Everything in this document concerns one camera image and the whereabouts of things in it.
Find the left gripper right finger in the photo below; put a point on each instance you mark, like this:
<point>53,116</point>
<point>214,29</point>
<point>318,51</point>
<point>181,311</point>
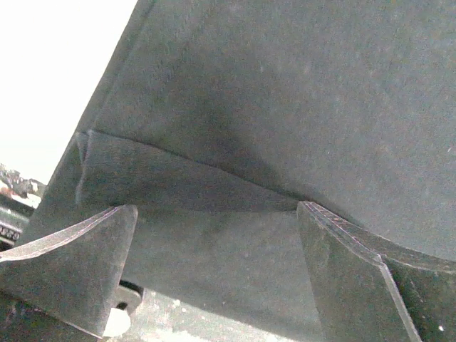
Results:
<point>367,288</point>

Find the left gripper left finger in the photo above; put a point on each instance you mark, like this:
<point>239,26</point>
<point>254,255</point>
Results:
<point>63,287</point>

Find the black t shirt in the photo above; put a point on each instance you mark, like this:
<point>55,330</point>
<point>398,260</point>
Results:
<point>217,118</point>

